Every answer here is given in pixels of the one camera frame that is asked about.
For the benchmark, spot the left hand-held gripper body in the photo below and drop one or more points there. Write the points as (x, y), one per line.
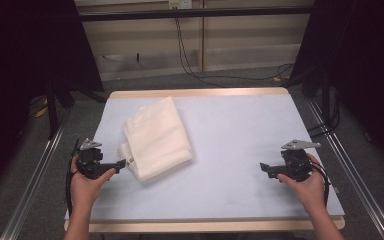
(91, 163)

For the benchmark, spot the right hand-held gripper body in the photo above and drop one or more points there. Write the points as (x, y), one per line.
(295, 165)

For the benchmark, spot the cream white towel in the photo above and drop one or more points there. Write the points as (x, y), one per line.
(158, 140)

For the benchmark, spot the person's left hand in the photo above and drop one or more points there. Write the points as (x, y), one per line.
(85, 190)

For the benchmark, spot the person's right hand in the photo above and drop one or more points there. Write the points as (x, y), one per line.
(308, 191)

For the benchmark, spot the light blue table mat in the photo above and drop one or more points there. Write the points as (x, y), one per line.
(233, 150)

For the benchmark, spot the black metal stand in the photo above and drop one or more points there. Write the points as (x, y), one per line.
(325, 96)
(52, 113)

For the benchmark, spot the yellow floor tape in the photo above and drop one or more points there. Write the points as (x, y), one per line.
(41, 112)

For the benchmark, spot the wooden table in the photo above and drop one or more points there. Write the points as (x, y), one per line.
(200, 92)

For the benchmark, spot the dark curtain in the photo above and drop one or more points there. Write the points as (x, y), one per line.
(366, 66)
(30, 50)

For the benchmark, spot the black horizontal metal bar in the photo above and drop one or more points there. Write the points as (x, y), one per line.
(193, 14)

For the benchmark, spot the silver metal floor rail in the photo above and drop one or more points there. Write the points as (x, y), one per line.
(30, 190)
(353, 173)

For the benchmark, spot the white wall outlet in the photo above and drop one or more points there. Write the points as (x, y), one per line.
(180, 4)

